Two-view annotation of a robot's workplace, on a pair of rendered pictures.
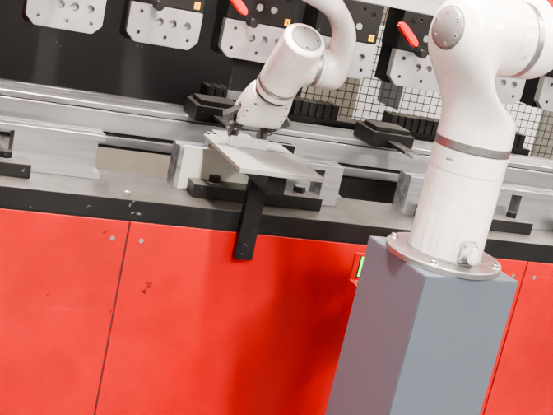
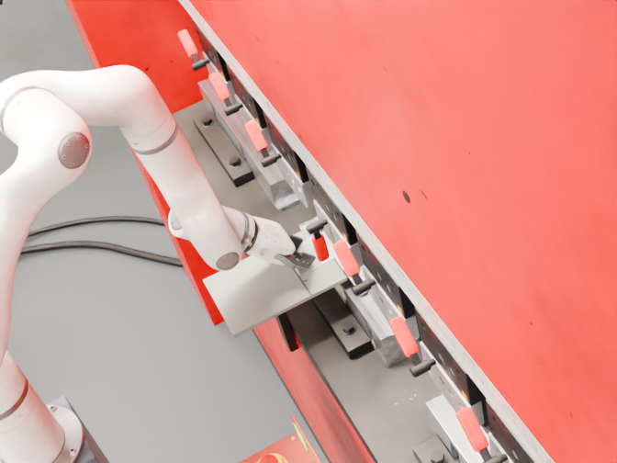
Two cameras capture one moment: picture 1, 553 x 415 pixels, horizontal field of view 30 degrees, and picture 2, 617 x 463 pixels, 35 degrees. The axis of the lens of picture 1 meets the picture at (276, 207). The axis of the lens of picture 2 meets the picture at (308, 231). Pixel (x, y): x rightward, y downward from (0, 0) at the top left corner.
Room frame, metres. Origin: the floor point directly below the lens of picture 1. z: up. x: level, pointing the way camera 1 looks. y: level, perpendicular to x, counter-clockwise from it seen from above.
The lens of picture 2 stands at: (2.42, -1.34, 2.53)
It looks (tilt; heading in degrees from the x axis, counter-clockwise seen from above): 45 degrees down; 99
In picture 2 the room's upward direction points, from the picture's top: 17 degrees counter-clockwise
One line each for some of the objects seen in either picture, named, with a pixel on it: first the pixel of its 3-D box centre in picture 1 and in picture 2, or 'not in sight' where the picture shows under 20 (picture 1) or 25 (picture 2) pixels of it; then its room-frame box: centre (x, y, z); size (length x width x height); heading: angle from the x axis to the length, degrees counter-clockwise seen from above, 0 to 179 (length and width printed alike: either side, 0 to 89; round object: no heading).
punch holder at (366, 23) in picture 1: (338, 34); (350, 211); (2.29, -0.05, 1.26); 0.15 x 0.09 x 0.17; 113
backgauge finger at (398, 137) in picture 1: (396, 141); not in sight; (2.56, -0.26, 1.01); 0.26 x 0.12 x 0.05; 23
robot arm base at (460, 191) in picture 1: (457, 203); (17, 423); (1.62, -0.28, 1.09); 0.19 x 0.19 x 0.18
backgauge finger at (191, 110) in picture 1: (222, 116); not in sight; (2.38, 0.17, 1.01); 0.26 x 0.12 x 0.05; 23
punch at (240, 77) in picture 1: (252, 80); not in sight; (2.23, 0.11, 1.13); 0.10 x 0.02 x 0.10; 113
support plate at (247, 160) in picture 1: (261, 157); (274, 279); (2.09, 0.05, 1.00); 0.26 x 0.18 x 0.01; 23
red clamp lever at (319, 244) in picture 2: not in sight; (321, 240); (2.23, -0.06, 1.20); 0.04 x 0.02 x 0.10; 23
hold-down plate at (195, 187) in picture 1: (255, 194); (329, 303); (2.19, 0.05, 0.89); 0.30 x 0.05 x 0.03; 113
